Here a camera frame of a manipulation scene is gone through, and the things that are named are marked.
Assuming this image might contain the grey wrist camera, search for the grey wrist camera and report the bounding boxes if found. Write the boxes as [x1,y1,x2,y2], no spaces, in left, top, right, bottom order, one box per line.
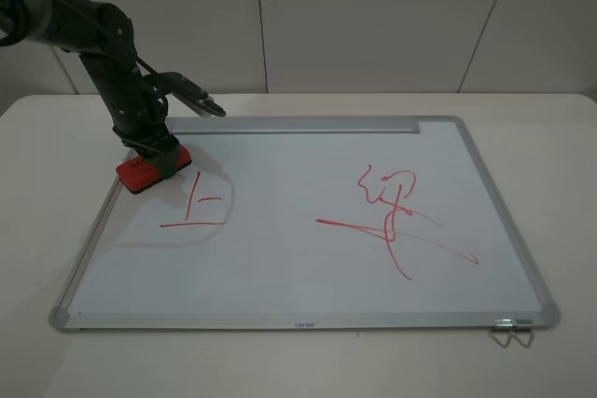
[160,72,227,117]

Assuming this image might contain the left metal hanging hook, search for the left metal hanging hook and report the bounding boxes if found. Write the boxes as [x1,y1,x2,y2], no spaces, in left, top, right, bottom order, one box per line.
[489,327,514,349]

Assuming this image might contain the grey whiteboard marker tray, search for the grey whiteboard marker tray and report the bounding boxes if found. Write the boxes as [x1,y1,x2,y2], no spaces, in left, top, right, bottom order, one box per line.
[168,116,420,135]

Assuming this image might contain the metal hanging hook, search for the metal hanging hook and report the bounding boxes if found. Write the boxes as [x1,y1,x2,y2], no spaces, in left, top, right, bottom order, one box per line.
[509,326,535,349]
[489,327,514,349]

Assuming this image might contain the right metal hanging hook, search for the right metal hanging hook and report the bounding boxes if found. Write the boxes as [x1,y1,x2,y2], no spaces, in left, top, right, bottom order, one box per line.
[509,326,535,349]

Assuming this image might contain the aluminium framed whiteboard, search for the aluminium framed whiteboard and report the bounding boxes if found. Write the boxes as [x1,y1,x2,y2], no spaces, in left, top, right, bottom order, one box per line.
[49,116,560,332]

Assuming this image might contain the red whiteboard eraser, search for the red whiteboard eraser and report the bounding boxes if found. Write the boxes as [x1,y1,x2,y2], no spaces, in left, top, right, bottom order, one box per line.
[116,156,166,195]

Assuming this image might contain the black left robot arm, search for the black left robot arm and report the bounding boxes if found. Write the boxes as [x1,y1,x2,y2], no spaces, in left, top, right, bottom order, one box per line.
[1,0,179,161]

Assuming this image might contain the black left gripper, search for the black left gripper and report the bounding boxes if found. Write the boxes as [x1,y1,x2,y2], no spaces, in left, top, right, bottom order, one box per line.
[113,122,180,179]

